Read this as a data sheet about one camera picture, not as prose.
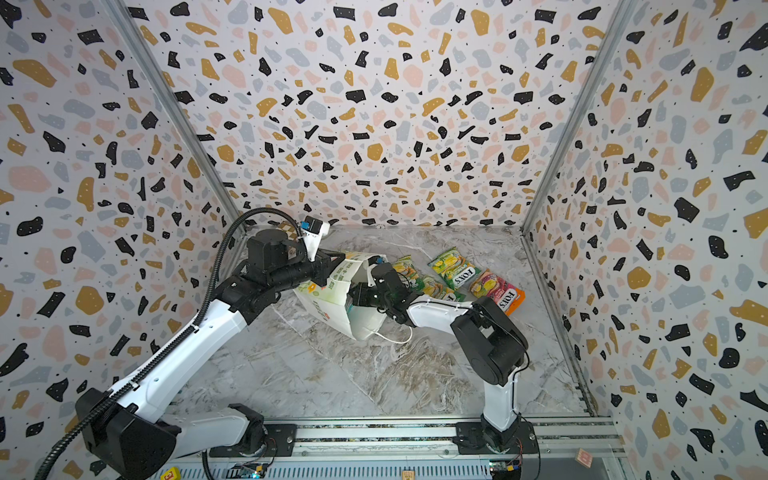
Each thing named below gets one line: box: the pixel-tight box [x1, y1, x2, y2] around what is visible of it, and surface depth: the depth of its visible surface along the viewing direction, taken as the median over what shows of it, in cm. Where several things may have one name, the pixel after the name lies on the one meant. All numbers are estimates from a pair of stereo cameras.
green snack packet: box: [422, 276, 467, 302], surface depth 102 cm
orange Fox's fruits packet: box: [469, 269, 526, 316], surface depth 102 cm
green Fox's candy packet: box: [427, 246, 482, 291], surface depth 108 cm
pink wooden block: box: [575, 448, 594, 469], surface depth 73 cm
